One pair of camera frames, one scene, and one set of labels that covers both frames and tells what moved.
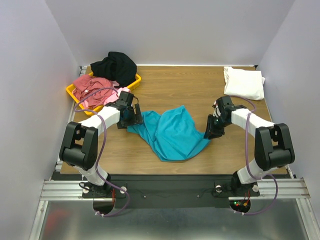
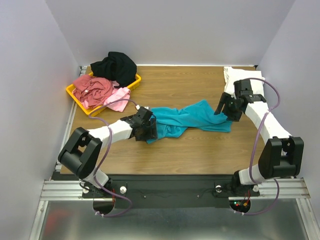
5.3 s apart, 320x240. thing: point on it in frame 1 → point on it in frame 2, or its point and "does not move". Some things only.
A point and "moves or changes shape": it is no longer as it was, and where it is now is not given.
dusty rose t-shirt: x=85 y=85 does not move
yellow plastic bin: x=92 y=111 does not move
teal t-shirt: x=173 y=133 moves or changes shape
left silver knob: x=123 y=188 does not move
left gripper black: x=135 y=119 → x=152 y=134
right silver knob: x=218 y=188 does not move
